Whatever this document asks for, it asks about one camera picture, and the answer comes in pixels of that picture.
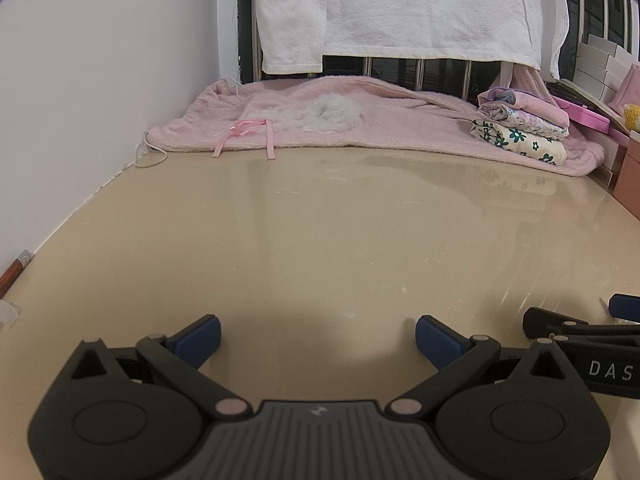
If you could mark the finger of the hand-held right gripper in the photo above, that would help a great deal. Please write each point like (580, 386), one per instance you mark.
(627, 307)
(540, 321)

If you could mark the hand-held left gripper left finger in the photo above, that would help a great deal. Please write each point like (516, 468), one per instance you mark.
(197, 342)

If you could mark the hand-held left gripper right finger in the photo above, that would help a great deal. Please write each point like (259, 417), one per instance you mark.
(437, 342)

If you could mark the white green floral pants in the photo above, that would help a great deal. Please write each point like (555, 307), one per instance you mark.
(530, 149)

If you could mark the brown box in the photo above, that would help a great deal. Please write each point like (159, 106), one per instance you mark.
(630, 180)

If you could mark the yellow white plush toy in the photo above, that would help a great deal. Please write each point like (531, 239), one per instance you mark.
(632, 117)

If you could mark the pink flat box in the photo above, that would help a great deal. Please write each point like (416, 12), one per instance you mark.
(590, 119)

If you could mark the clear plastic piece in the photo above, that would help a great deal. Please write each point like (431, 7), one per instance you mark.
(7, 312)

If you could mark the red-brown stick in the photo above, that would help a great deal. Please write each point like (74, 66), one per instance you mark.
(12, 272)

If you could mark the purple patterned garment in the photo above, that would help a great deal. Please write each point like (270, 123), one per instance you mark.
(535, 110)

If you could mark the dark flat case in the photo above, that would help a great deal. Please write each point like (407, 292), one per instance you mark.
(575, 92)

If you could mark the pink pillow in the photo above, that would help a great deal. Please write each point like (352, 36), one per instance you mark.
(631, 85)

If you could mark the pink fleece blanket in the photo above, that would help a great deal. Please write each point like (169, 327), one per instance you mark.
(400, 120)

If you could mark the stack of white boxes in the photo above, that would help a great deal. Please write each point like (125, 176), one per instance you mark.
(595, 65)

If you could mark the metal bar railing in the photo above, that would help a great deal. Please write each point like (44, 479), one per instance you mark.
(470, 80)

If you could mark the white hanging cloth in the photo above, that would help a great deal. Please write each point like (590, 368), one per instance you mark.
(425, 10)

